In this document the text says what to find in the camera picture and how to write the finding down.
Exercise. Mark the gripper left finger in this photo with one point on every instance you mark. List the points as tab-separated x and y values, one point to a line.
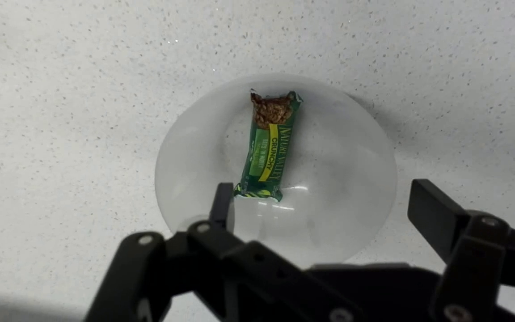
204	250

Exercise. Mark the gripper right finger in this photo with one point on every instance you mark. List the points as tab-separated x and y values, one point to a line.
467	250

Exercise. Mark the white bowl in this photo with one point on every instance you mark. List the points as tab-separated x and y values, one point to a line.
329	179

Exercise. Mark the green granola bar packet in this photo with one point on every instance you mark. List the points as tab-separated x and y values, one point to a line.
268	147

